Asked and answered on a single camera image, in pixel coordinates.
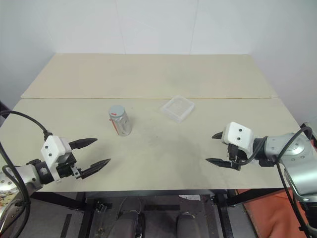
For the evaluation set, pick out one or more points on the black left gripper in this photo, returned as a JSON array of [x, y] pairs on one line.
[[65, 171]]

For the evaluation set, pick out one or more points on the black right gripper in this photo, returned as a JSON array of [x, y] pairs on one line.
[[235, 153]]

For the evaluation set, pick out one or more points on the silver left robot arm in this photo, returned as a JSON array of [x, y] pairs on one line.
[[23, 174]]

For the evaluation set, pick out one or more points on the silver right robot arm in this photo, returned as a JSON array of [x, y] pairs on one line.
[[294, 148]]

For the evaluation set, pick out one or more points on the clear plastic jar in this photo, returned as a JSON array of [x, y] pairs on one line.
[[121, 125]]

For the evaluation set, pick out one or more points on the grey bottle cap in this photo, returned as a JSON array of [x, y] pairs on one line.
[[116, 110]]

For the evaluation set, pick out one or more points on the clear square plastic container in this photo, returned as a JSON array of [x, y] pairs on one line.
[[177, 108]]

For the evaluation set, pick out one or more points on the white tape scrap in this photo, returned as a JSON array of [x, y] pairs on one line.
[[189, 197]]

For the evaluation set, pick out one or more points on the black floor tape strip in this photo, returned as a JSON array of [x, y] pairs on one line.
[[66, 224], [162, 207]]

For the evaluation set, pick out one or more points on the dark rounded robot foot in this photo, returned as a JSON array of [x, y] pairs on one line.
[[187, 224]]

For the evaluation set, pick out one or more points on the orange floor cloth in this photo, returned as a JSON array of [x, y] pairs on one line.
[[270, 215]]

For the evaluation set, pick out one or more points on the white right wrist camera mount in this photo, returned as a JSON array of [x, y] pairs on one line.
[[237, 136]]

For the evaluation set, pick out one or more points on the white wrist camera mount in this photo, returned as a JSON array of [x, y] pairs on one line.
[[53, 148], [237, 136]]

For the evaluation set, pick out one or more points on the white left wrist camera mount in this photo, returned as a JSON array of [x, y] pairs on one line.
[[53, 148]]

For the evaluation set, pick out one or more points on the black metal table frame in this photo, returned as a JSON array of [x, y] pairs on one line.
[[224, 213]]

